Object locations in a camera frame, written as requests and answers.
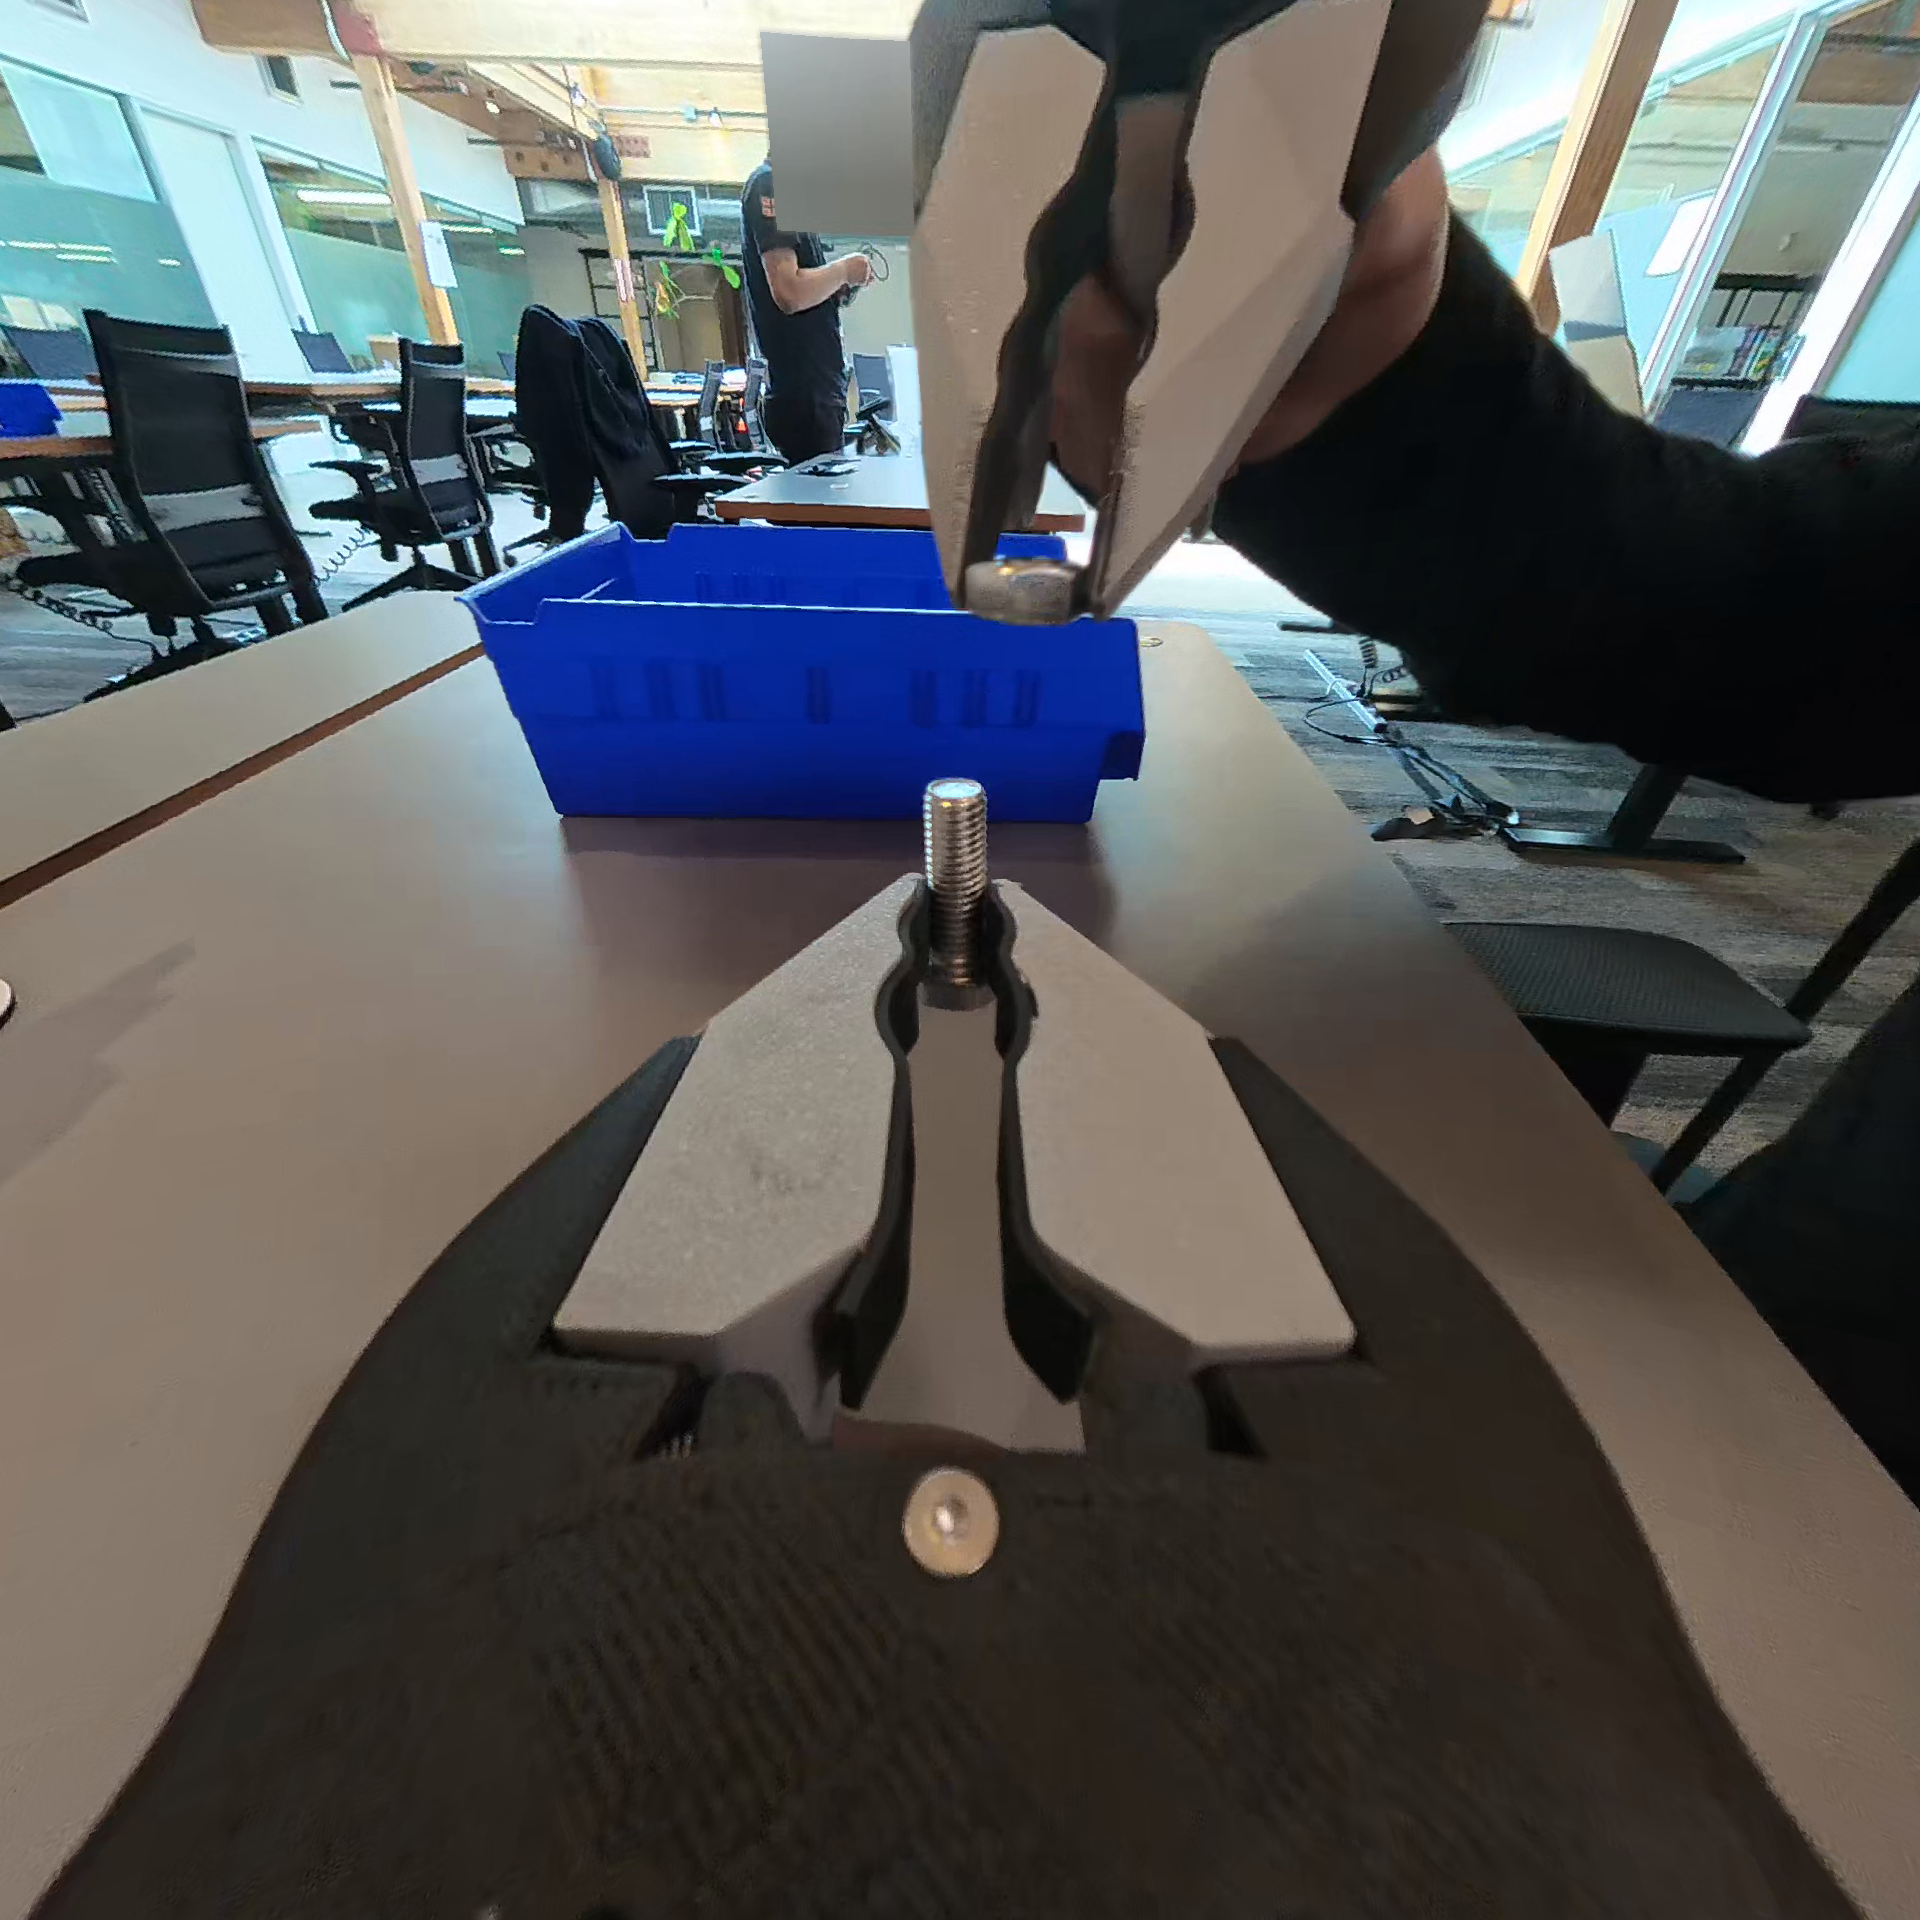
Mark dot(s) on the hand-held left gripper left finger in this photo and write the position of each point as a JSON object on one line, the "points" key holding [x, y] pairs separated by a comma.
{"points": [[705, 1184]]}

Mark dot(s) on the steel hex nut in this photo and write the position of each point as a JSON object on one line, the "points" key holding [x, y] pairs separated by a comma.
{"points": [[1020, 590]]}

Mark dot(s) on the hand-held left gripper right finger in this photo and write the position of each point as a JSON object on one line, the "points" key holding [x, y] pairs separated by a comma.
{"points": [[1185, 1184]]}

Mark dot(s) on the person's right hand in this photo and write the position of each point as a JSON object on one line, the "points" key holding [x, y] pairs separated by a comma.
{"points": [[1364, 315]]}

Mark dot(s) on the blue plastic bin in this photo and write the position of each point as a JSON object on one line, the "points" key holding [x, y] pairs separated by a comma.
{"points": [[28, 407], [810, 705]]}

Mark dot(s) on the green leafy plant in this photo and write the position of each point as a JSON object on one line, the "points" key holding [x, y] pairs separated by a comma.
{"points": [[691, 247]]}

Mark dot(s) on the wooden edged office desk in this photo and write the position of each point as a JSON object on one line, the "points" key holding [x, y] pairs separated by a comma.
{"points": [[149, 435], [1634, 818], [840, 495]]}

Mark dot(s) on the wooden display board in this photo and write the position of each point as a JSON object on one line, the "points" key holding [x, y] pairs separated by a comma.
{"points": [[1588, 301]]}

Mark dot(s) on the steel hex bolt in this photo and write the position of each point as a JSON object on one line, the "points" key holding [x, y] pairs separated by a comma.
{"points": [[956, 870]]}

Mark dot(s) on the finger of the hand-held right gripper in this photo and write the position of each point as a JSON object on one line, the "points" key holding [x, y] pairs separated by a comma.
{"points": [[973, 225], [1259, 225]]}

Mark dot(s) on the black mesh office chair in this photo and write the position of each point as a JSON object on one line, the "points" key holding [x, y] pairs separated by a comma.
{"points": [[1621, 991]]}

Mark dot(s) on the person's right forearm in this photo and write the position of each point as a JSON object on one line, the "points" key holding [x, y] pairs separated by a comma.
{"points": [[1621, 570]]}

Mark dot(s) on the black jacket on chair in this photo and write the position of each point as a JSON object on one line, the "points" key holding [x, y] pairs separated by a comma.
{"points": [[579, 406]]}

